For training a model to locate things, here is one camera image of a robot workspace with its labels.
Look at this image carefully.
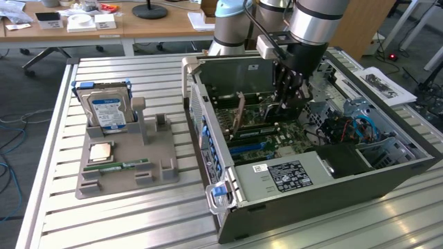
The clear latch with blue tab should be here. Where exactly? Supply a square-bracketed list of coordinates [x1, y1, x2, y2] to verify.
[206, 181, 239, 215]

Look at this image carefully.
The CPU chip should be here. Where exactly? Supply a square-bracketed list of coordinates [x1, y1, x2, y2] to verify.
[88, 144, 114, 162]

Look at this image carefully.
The green motherboard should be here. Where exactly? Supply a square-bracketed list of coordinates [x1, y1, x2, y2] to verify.
[207, 87, 322, 167]

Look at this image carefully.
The black stand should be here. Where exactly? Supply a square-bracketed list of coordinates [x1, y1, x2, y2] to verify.
[414, 51, 443, 117]

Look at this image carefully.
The grey power supply unit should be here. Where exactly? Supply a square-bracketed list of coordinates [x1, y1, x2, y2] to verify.
[234, 151, 335, 203]

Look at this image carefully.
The red packet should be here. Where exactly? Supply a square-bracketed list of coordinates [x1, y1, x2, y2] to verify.
[99, 3, 122, 14]

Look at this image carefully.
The blue wire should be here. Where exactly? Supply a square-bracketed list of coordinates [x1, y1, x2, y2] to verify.
[353, 115, 382, 143]

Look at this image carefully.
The flat white box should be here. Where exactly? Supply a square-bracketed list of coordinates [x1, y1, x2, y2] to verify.
[66, 21, 99, 33]

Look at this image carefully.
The blue expansion slot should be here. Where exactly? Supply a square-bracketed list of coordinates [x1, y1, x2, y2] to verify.
[229, 141, 269, 154]

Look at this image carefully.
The open PC case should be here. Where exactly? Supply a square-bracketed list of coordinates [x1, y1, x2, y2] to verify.
[182, 46, 437, 245]

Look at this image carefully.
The black topped white box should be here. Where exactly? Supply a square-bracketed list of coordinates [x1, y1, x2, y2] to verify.
[34, 11, 66, 30]

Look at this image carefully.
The black lamp base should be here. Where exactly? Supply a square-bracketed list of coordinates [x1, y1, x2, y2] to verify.
[131, 0, 170, 20]

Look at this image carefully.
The white tape roll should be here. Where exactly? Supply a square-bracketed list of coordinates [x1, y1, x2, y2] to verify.
[67, 14, 92, 27]

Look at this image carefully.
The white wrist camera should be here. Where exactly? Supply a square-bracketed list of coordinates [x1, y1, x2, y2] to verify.
[257, 35, 281, 60]

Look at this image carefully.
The printed paper stack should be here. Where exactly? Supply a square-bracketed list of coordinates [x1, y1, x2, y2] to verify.
[339, 66, 418, 107]

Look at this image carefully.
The wooden desk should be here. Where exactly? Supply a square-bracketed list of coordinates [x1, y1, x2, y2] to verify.
[0, 0, 315, 57]

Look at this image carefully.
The hard disk with blue label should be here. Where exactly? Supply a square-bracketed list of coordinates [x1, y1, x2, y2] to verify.
[72, 80, 136, 134]

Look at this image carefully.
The silver disk bay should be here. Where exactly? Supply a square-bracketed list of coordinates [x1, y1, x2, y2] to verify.
[355, 136, 417, 170]

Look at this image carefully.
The white paper stack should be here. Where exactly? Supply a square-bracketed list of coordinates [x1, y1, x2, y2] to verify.
[187, 11, 218, 32]

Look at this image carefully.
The white floor cable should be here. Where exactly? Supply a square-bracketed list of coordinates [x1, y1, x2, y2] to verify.
[0, 108, 54, 125]

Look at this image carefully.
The clear plastic bag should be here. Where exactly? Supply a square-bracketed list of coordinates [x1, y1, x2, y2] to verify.
[0, 0, 36, 23]

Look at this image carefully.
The cardboard box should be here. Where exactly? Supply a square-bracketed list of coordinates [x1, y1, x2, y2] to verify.
[200, 0, 223, 18]

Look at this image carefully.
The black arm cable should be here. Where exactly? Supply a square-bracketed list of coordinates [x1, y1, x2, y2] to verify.
[242, 0, 289, 60]

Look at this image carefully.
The small card with red print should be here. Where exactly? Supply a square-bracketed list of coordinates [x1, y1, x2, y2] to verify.
[4, 23, 32, 31]

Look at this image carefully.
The dark green RAM stick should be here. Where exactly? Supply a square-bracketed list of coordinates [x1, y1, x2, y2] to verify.
[231, 126, 279, 139]

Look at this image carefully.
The graphics card with beige bracket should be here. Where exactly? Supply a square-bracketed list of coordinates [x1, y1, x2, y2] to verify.
[231, 91, 305, 137]

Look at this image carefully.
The white labelled box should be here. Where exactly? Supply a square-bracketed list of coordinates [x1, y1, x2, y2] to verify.
[94, 13, 118, 31]

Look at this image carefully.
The light green RAM stick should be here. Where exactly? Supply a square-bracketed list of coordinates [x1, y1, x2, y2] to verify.
[83, 158, 150, 172]

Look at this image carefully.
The blue floor cable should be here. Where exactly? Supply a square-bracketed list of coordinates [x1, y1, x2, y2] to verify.
[0, 124, 27, 224]

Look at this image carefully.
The white table frame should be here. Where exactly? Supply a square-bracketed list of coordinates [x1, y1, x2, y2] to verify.
[379, 0, 443, 71]

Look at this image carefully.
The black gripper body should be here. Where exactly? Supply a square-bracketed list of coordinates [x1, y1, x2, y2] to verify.
[275, 41, 329, 79]

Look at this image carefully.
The grey parts rack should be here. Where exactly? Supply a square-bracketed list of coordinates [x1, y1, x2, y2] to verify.
[75, 97, 180, 200]

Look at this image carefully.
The small white box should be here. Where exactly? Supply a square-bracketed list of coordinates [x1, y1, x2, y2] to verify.
[367, 38, 379, 57]

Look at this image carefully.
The wooden cabinet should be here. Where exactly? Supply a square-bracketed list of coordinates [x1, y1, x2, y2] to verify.
[289, 0, 398, 61]

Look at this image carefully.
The perforated metal drive cage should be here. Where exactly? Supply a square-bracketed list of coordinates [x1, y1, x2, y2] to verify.
[305, 75, 347, 122]

